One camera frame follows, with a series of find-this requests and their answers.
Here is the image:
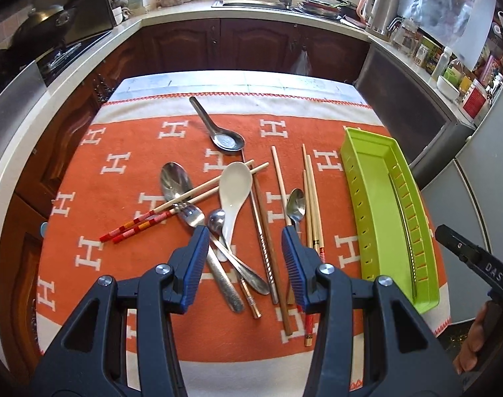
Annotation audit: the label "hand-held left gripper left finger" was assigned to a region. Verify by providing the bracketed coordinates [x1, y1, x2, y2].
[28, 225, 213, 397]

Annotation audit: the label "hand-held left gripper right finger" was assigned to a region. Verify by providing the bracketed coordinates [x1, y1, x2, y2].
[281, 226, 469, 397]

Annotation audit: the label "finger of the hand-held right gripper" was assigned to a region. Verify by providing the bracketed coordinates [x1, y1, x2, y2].
[435, 224, 484, 265]

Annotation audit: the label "twisted steel chopstick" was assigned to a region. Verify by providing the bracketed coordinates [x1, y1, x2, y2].
[241, 149, 280, 304]
[388, 173, 418, 300]

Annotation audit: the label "dark brown wooden chopstick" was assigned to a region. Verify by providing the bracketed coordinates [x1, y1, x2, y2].
[251, 171, 293, 336]

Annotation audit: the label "light wooden chopstick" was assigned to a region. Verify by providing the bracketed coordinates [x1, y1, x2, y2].
[303, 169, 315, 348]
[306, 154, 327, 265]
[302, 144, 324, 259]
[270, 146, 294, 229]

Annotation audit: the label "steel fork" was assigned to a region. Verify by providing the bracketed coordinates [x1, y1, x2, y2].
[177, 202, 246, 314]

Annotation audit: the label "small round steel spoon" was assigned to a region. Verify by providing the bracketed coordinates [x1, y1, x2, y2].
[208, 209, 262, 319]

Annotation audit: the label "steel teaspoon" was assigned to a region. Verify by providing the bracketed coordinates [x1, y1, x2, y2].
[285, 188, 307, 228]

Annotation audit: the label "red patterned wooden chopstick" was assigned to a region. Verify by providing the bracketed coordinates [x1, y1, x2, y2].
[112, 162, 270, 245]
[99, 159, 256, 243]

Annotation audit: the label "large steel spoon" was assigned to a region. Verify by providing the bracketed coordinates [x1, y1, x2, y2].
[159, 162, 271, 295]

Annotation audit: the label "white ceramic spoon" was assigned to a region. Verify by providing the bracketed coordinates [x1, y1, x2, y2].
[218, 161, 254, 257]

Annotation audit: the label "green utensil tray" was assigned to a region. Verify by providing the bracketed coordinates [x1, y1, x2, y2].
[339, 127, 440, 315]

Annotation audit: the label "steel soup spoon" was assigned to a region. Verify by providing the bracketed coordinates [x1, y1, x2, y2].
[189, 96, 246, 152]

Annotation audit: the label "person's right hand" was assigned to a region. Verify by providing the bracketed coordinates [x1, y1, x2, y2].
[453, 301, 491, 375]

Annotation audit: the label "grey refrigerator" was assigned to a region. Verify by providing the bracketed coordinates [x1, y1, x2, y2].
[417, 72, 503, 327]

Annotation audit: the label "orange printed blanket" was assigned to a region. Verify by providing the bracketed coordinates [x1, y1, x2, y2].
[36, 91, 453, 397]

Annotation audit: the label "red canister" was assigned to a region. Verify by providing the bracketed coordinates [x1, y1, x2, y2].
[460, 78, 490, 122]

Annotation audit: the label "steel cabinet frosted doors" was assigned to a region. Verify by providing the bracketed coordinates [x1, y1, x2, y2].
[355, 41, 476, 176]

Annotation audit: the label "white bowl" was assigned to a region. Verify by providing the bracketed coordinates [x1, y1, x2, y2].
[437, 74, 460, 100]

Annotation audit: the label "green label oil bottle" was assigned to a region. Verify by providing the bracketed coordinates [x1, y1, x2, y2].
[444, 59, 467, 85]

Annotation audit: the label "white plastic bottle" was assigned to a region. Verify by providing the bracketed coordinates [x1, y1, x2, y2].
[431, 46, 453, 81]

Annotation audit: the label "light blue gridded table cover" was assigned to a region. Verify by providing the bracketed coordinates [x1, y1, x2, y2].
[108, 71, 366, 104]

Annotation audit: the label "green box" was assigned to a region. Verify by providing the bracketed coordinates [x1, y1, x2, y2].
[413, 35, 442, 73]

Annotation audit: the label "glass teapot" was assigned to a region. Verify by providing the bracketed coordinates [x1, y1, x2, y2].
[390, 17, 422, 56]

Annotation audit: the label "dark wooden base cabinets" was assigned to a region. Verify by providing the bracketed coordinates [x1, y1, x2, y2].
[0, 19, 372, 381]

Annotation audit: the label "clear plastic sheet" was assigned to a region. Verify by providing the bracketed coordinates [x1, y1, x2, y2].
[396, 0, 496, 71]

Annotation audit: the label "flat steel stove shield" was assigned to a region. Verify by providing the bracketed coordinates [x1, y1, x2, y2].
[0, 60, 49, 174]

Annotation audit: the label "electric kettle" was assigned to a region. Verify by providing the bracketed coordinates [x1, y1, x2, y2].
[365, 0, 397, 38]

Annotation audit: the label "gas stove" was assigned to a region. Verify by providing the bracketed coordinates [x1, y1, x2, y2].
[36, 31, 115, 87]

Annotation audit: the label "white kitchen countertop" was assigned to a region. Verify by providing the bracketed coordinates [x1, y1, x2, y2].
[0, 0, 479, 236]

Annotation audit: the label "pile of dishes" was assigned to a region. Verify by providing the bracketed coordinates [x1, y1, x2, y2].
[297, 0, 360, 19]

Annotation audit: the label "steel sink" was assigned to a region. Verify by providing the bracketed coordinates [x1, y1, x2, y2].
[212, 0, 302, 12]

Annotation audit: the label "stainless steel splash guard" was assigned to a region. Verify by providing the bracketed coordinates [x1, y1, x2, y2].
[63, 0, 117, 44]

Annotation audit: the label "black wok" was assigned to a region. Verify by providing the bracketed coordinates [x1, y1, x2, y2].
[9, 4, 78, 44]

